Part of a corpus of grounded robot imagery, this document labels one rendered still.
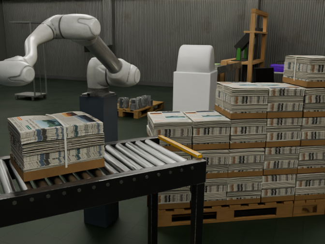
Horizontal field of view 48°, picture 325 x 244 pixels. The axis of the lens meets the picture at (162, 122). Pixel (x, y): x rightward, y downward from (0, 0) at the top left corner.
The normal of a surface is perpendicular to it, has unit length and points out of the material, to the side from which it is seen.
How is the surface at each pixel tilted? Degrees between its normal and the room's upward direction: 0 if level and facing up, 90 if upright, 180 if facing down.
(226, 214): 90
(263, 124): 90
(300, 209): 90
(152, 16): 90
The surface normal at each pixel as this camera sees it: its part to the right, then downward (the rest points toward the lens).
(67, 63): -0.38, 0.21
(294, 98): 0.15, 0.22
